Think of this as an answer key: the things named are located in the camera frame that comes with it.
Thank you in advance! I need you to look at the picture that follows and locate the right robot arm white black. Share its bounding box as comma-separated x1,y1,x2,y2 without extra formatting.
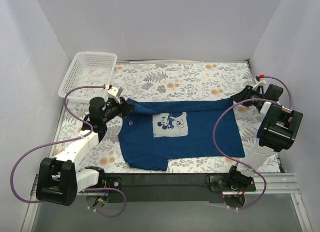
225,84,303,190

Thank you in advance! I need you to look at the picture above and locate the blue t shirt cartoon print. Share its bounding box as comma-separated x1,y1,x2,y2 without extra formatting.
118,98,245,171

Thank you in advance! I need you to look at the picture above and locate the aluminium frame rail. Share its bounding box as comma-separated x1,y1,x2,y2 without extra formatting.
29,173,301,196

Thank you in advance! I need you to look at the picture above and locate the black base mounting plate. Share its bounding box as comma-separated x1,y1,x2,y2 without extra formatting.
98,173,256,203

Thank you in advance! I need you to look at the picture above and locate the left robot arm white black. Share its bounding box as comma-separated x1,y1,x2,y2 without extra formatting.
36,97,134,206

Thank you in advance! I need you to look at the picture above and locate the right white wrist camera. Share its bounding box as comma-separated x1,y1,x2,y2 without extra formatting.
253,74,267,90

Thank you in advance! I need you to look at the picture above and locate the white plastic perforated basket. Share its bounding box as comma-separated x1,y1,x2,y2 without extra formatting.
58,52,118,103

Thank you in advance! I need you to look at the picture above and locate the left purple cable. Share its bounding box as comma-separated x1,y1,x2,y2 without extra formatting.
11,84,128,217

